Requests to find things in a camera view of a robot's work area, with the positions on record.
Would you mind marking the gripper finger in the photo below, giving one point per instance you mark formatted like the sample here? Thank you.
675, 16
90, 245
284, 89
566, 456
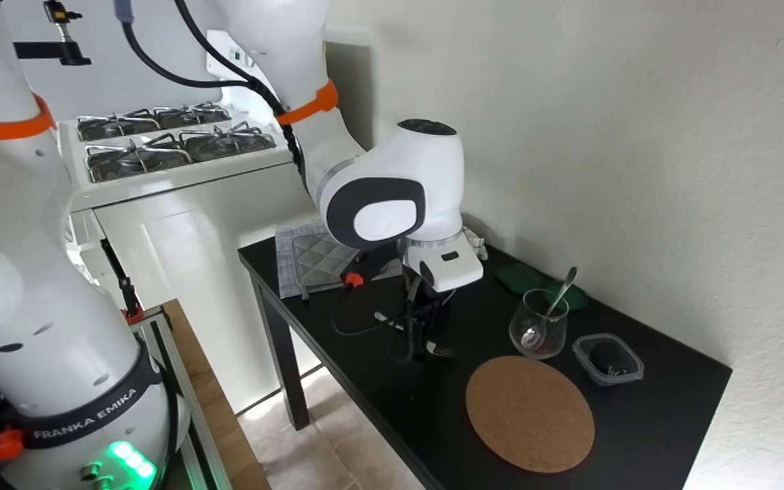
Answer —
410, 333
430, 330

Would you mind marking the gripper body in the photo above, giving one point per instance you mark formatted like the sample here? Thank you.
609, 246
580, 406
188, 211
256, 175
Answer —
419, 286

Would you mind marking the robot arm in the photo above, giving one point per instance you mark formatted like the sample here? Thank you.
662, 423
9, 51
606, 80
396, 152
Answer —
31, 327

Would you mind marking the silver fork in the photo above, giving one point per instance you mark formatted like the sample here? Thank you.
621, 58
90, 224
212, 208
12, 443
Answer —
444, 351

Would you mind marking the glass cup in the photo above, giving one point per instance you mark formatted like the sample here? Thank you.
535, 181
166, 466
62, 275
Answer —
550, 337

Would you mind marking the green round lid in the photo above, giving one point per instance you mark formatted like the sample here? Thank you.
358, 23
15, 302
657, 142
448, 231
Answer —
520, 278
576, 298

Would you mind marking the grey quilted pot holder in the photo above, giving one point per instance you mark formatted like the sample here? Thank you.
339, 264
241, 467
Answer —
320, 262

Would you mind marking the round cork mat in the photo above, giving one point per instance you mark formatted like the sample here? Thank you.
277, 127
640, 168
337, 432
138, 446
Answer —
529, 414

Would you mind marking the grey checked cloth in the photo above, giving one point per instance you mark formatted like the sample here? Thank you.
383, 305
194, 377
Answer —
285, 265

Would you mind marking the silver spoon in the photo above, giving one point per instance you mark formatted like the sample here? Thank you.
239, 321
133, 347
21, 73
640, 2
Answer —
564, 289

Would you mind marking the clear plastic container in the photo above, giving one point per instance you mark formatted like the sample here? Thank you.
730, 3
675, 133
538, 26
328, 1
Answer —
608, 361

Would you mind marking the white gas stove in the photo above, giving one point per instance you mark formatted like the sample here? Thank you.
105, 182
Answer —
188, 231

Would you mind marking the stove burner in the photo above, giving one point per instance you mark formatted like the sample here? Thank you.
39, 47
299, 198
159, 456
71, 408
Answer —
135, 159
118, 125
229, 141
191, 114

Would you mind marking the black and red clamp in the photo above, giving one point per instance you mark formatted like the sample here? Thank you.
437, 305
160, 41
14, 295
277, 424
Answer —
129, 296

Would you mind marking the camera on mount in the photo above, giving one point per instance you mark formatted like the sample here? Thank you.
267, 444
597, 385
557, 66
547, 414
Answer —
65, 49

